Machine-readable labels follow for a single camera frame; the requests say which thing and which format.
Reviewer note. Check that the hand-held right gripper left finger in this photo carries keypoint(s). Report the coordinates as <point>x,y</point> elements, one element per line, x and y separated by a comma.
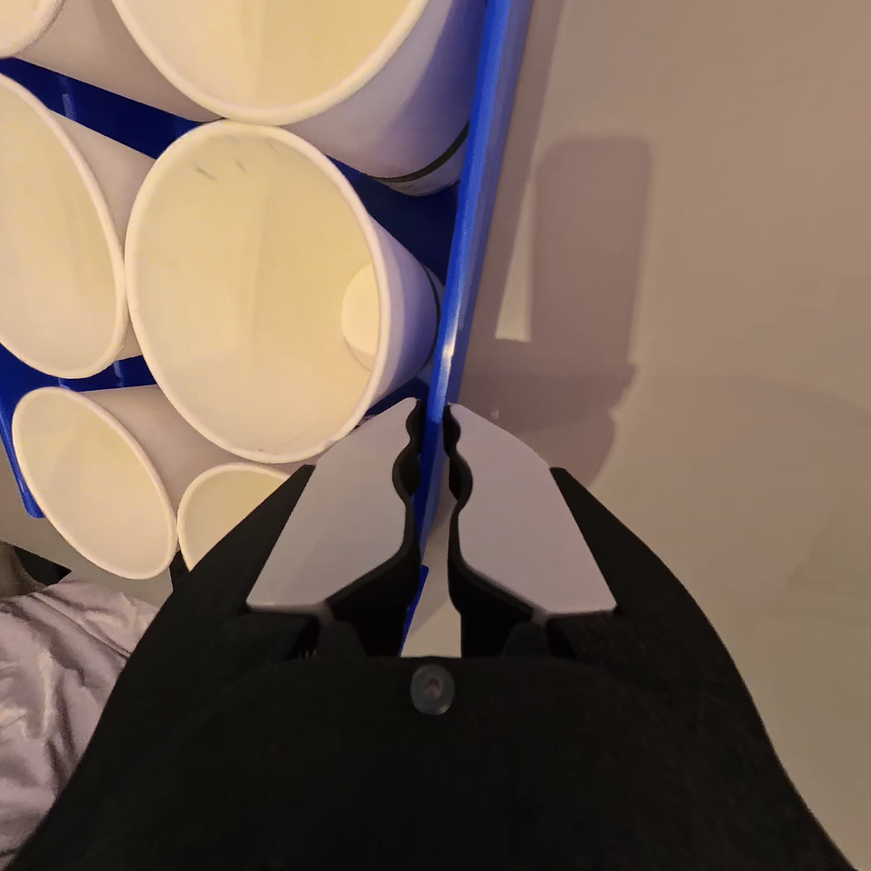
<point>340,531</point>

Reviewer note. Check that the blue plastic bin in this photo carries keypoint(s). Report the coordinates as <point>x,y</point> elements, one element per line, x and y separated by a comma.
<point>470,272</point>

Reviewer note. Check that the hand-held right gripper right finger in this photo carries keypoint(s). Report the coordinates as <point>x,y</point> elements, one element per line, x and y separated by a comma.
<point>524,531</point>

